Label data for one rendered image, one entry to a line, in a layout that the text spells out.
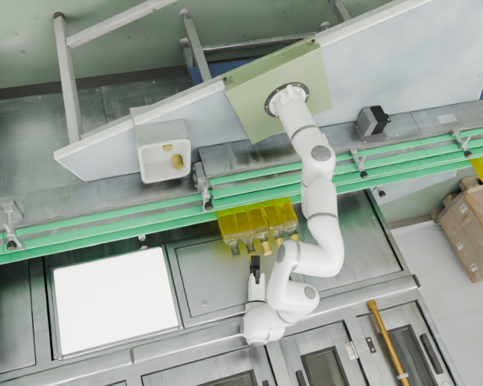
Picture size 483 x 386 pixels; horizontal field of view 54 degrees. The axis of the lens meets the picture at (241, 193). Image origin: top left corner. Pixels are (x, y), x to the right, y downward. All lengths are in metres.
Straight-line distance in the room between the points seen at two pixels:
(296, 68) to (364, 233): 0.86
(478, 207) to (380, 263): 3.43
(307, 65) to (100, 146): 0.73
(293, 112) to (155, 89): 1.02
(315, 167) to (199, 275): 0.69
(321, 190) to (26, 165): 1.31
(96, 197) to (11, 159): 0.55
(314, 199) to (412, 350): 0.86
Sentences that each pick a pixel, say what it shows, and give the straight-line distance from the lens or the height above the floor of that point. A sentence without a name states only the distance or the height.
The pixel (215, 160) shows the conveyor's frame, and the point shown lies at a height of 0.82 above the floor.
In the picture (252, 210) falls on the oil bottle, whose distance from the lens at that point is 1.78.
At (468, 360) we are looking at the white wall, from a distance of 5.55.
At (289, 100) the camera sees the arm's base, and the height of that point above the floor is 0.86.
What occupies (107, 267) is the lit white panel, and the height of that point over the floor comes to 1.03.
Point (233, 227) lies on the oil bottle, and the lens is 1.74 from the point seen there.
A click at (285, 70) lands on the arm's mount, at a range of 1.48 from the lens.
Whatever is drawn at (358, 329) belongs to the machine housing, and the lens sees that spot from 1.90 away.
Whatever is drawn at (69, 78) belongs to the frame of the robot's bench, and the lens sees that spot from 1.94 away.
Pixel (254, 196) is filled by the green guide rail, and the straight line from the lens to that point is 1.77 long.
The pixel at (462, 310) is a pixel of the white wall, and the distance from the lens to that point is 5.69.
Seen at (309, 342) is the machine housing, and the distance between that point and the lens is 1.85.
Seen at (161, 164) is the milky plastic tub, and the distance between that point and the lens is 1.75.
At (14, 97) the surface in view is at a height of 0.07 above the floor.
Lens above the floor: 1.74
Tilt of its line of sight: 27 degrees down
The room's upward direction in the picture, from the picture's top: 162 degrees clockwise
